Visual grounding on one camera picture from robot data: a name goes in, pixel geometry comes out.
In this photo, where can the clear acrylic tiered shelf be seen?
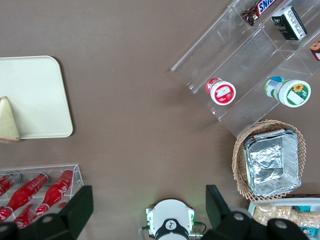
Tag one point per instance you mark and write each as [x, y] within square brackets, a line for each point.
[237, 50]

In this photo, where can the aluminium foil container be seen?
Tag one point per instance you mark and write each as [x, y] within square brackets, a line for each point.
[270, 162]

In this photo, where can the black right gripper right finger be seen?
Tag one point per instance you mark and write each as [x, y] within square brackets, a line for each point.
[216, 207]

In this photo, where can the snickers chocolate bar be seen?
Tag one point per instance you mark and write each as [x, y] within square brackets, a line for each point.
[265, 6]

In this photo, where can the triangular sandwich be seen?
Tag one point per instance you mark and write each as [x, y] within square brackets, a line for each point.
[7, 120]

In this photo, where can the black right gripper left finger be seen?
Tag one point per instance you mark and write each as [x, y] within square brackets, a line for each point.
[77, 207]

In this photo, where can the dark red snack packet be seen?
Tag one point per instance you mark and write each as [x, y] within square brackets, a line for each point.
[317, 50]

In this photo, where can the clear acrylic bottle box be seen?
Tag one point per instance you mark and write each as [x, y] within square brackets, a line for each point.
[77, 175]

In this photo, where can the teal snack packet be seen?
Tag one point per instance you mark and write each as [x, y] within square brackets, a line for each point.
[302, 208]

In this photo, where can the puffed rice snack packet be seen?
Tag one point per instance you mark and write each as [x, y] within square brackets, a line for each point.
[272, 213]
[308, 217]

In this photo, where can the green yogurt cup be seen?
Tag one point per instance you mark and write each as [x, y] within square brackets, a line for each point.
[295, 93]

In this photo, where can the white rectangular tray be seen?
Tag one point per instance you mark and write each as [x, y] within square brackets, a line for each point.
[37, 87]

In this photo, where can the packaged rice cakes tray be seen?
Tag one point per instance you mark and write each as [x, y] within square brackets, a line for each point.
[252, 207]

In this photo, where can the light wicker basket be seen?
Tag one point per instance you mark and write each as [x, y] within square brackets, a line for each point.
[240, 160]

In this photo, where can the red yogurt cup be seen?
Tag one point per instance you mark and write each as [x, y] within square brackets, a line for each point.
[222, 92]

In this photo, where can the red cola bottle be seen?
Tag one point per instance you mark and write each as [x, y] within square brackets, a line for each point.
[5, 185]
[58, 187]
[25, 216]
[27, 190]

